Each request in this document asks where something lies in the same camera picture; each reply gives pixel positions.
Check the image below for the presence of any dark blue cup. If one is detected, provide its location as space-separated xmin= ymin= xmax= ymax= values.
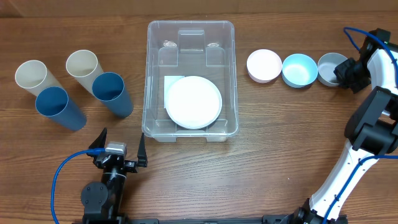
xmin=35 ymin=86 xmax=86 ymax=131
xmin=92 ymin=72 xmax=133 ymax=118

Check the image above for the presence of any light blue bowl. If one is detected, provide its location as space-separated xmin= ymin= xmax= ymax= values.
xmin=282 ymin=54 xmax=318 ymax=88

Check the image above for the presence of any left blue cable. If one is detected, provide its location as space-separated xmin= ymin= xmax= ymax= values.
xmin=50 ymin=148 xmax=106 ymax=224

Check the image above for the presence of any beige cup far left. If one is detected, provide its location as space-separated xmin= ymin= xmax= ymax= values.
xmin=14 ymin=60 xmax=62 ymax=96

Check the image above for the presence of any right blue cable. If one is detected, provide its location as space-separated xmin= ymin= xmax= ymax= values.
xmin=322 ymin=27 xmax=398 ymax=224

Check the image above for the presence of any beige cup centre left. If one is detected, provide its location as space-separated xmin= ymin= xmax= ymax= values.
xmin=65 ymin=50 xmax=104 ymax=95

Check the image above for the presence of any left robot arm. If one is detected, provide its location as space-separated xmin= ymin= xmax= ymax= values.
xmin=81 ymin=128 xmax=148 ymax=224

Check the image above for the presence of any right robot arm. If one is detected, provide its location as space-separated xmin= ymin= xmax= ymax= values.
xmin=285 ymin=28 xmax=397 ymax=223

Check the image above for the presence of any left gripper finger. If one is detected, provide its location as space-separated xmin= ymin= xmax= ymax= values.
xmin=137 ymin=133 xmax=148 ymax=167
xmin=88 ymin=128 xmax=107 ymax=149

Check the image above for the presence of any pink bowl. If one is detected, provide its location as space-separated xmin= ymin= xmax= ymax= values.
xmin=246 ymin=49 xmax=282 ymax=83

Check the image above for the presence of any blue cable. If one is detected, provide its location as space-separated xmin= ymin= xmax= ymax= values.
xmin=50 ymin=148 xmax=106 ymax=224
xmin=322 ymin=27 xmax=398 ymax=224

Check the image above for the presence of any beige cup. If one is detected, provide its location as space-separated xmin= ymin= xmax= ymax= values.
xmin=14 ymin=60 xmax=62 ymax=96
xmin=65 ymin=50 xmax=104 ymax=95

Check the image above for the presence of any clear plastic storage bin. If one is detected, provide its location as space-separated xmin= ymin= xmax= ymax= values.
xmin=142 ymin=21 xmax=239 ymax=142

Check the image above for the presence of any white round plate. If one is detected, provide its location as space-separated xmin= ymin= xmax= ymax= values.
xmin=164 ymin=76 xmax=223 ymax=129

